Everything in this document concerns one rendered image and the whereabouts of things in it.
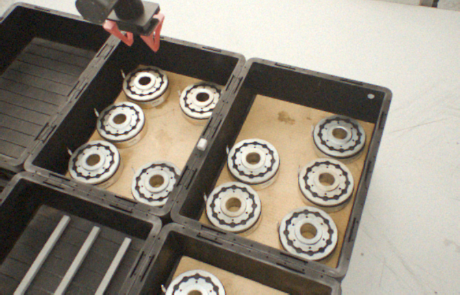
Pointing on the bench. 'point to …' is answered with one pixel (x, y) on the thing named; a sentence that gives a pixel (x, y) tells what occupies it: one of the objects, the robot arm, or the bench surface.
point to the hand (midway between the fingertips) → (142, 44)
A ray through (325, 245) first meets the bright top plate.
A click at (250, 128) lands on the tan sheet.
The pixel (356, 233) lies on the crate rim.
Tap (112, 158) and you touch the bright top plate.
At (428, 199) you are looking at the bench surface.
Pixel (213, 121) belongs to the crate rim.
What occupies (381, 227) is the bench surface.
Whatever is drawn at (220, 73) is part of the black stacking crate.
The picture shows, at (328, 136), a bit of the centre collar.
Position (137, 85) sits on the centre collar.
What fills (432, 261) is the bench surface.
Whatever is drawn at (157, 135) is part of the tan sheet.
